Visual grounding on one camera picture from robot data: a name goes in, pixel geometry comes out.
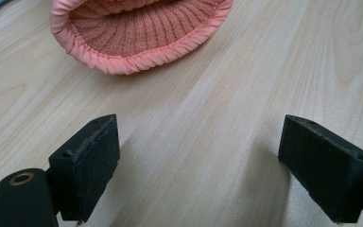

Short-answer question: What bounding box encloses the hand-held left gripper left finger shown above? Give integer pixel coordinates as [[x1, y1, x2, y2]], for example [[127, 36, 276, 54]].
[[45, 113, 121, 222]]

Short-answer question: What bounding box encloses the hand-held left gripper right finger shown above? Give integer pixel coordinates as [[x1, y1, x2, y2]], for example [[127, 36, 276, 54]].
[[277, 113, 363, 224]]

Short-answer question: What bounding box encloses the pink knit hat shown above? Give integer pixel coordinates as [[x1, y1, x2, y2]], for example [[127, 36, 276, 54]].
[[49, 0, 234, 76]]

